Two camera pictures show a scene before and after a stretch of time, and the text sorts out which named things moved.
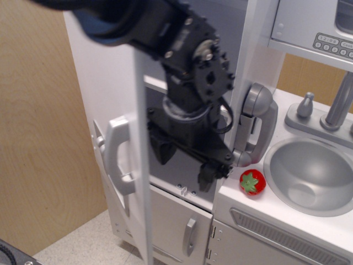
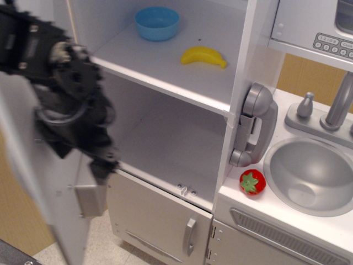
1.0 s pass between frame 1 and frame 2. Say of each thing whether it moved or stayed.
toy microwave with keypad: stayed
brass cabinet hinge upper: stayed
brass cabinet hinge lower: stayed
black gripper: moved
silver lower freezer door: stayed
